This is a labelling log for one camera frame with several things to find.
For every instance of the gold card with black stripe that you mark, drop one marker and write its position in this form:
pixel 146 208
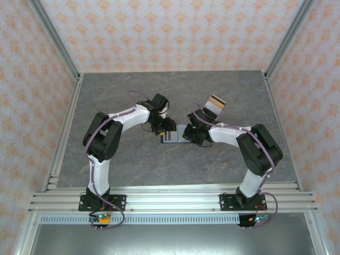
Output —
pixel 219 102

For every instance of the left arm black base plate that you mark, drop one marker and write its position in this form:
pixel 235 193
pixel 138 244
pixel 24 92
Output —
pixel 119 202

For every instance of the grey card with dark stripe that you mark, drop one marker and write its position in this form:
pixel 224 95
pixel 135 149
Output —
pixel 171 136

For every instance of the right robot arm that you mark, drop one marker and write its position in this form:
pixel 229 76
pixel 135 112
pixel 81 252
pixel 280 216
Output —
pixel 225 135

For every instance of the aluminium table side rail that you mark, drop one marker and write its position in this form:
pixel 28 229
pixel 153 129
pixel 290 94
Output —
pixel 268 87
pixel 77 87

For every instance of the blue card holder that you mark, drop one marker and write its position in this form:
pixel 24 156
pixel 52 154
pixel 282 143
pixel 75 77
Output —
pixel 178 134

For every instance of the aluminium frame post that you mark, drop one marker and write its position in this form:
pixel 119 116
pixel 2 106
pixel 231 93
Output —
pixel 289 37
pixel 53 37

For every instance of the clear acrylic card box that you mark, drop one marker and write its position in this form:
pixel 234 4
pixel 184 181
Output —
pixel 215 112

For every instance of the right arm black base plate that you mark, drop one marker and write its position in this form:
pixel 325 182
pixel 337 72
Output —
pixel 225 202

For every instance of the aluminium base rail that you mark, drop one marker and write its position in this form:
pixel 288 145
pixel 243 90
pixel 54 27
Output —
pixel 172 199

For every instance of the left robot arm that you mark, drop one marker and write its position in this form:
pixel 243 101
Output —
pixel 101 172

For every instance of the white card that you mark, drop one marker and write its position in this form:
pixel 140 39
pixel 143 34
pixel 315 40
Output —
pixel 212 108

